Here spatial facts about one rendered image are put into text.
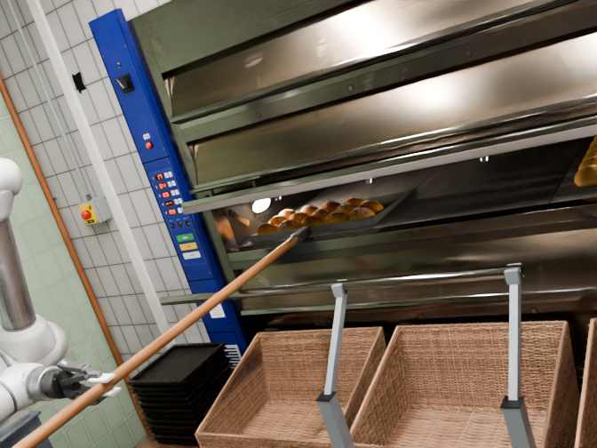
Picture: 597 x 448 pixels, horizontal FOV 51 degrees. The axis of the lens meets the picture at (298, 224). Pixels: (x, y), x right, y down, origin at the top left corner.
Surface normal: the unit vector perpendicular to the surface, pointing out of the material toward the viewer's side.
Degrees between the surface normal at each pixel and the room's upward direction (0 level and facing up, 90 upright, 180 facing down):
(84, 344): 90
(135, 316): 90
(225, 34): 90
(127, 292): 90
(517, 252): 70
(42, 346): 106
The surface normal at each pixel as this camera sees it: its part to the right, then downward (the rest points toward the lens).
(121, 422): 0.81, -0.13
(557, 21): -0.50, 0.36
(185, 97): -0.58, 0.02
